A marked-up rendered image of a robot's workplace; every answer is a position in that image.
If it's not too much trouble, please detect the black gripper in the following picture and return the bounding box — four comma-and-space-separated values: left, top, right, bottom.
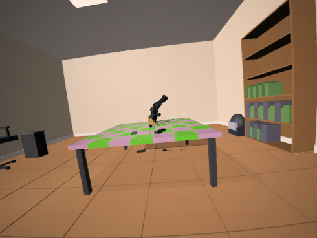
149, 111, 159, 123

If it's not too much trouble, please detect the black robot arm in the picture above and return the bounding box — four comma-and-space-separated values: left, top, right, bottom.
150, 95, 168, 116

